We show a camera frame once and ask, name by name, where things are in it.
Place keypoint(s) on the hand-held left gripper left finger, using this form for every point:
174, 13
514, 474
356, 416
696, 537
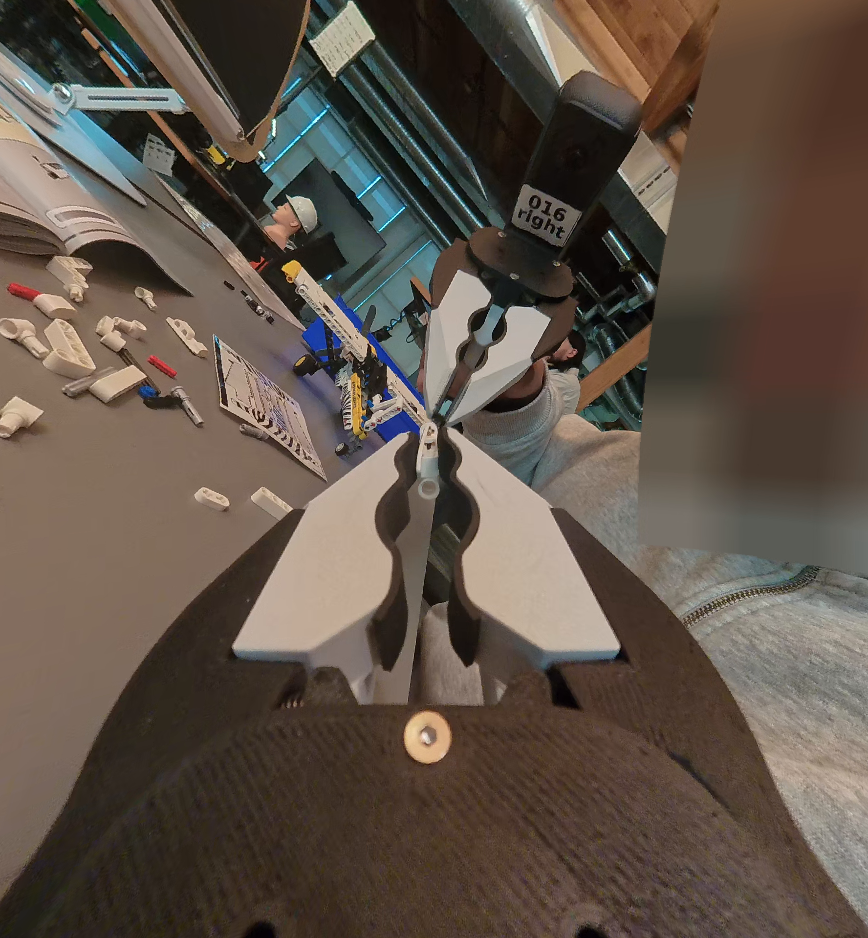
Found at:
309, 579

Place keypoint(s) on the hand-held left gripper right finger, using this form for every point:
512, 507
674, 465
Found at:
544, 586

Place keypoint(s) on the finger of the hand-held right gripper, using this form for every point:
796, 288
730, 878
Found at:
518, 344
449, 330

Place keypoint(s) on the white lego connector assembly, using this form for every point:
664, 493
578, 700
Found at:
428, 458

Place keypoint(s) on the lego instruction booklet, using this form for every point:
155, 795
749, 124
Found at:
38, 198

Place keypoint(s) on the white lego beam with holes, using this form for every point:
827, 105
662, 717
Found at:
271, 500
67, 348

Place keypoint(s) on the lego airplane model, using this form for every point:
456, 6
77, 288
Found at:
346, 344

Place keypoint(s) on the short white lego beam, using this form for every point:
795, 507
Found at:
211, 498

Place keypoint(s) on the light grey lego pin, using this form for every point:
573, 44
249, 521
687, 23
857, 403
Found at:
253, 431

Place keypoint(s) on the small dark lego parts cluster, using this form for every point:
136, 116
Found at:
258, 306

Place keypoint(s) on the grey lego axle pin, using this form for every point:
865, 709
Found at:
187, 405

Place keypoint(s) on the red lego axle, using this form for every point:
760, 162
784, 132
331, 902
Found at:
161, 365

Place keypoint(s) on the white lego panel piece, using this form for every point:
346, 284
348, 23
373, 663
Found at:
186, 337

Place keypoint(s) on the thick white lego beam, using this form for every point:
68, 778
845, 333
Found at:
119, 382

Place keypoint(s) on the small white lego pin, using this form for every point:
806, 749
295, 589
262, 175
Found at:
145, 297

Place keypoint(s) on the white lego pin connector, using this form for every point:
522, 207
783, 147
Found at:
16, 418

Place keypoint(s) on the white angled lego beam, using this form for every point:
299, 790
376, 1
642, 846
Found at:
64, 267

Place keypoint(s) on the silver metal pipes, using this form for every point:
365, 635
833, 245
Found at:
624, 293

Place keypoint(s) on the blue plastic bin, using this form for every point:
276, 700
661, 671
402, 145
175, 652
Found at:
324, 330

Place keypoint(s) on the zebra sticker sheet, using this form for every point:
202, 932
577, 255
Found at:
273, 410

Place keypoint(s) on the mannequin head with hard hat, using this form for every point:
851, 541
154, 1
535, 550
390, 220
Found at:
295, 220

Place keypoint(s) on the printed paper sheet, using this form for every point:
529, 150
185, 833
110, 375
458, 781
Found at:
243, 264

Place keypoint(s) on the grey zip sweatshirt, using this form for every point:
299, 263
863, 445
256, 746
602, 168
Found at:
771, 696

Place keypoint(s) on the white hanging paper sign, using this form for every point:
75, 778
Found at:
342, 36

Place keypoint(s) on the large black monitor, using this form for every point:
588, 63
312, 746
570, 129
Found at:
243, 51

